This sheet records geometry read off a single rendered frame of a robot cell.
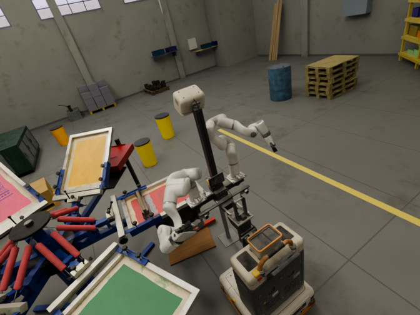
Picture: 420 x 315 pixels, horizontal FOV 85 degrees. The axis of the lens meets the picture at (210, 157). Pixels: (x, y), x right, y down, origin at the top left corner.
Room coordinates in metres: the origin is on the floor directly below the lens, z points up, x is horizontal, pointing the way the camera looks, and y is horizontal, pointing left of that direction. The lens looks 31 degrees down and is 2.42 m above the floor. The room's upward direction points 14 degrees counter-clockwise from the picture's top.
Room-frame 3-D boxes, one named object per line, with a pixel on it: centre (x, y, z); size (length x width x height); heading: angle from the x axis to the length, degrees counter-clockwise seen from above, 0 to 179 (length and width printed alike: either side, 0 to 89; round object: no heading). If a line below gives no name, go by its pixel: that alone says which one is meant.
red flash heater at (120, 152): (2.93, 1.35, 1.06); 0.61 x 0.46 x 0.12; 171
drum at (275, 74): (6.42, -2.48, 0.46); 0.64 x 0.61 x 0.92; 22
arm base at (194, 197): (1.53, 0.21, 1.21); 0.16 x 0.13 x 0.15; 24
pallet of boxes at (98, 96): (10.75, 4.22, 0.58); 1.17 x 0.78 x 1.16; 114
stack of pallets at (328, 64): (5.95, -3.71, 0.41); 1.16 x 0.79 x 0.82; 113
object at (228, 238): (1.99, 0.02, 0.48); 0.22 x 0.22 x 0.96; 21
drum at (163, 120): (5.70, 0.93, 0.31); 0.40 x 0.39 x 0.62; 22
